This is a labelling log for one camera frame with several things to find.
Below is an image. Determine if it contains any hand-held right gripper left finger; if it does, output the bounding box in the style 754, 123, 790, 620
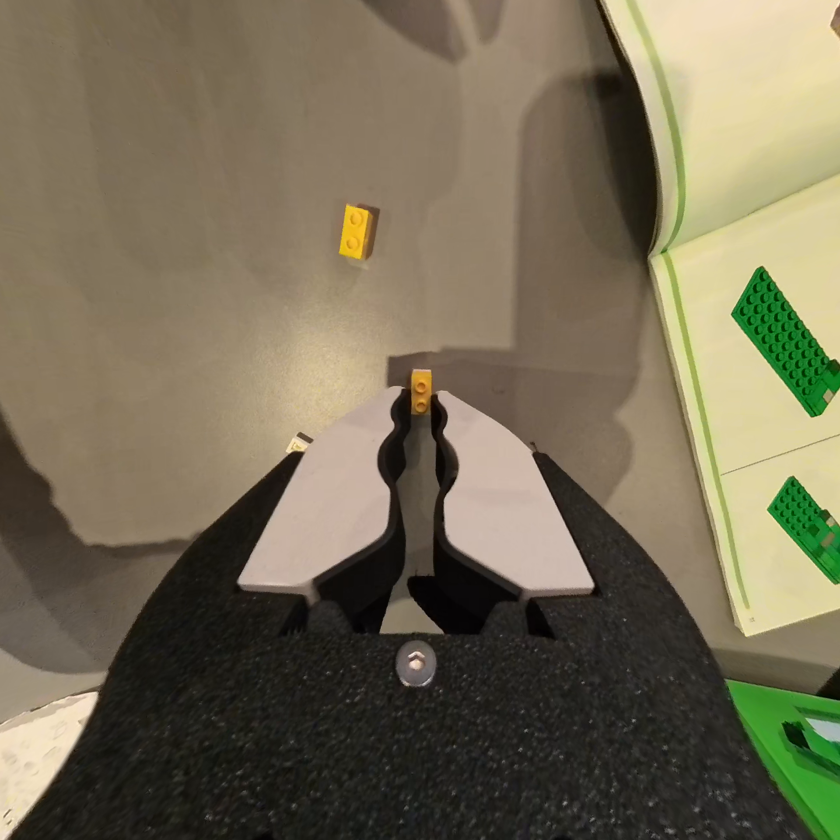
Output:
236, 386, 408, 635

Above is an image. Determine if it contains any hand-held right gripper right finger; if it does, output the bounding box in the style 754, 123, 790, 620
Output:
409, 390, 596, 635

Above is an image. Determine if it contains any green toy set box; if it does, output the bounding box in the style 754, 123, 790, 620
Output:
724, 679, 840, 840

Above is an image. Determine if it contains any open building instruction booklet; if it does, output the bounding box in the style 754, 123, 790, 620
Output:
596, 0, 840, 638

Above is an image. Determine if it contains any white textured sheet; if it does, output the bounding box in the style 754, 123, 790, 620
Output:
0, 692, 101, 840

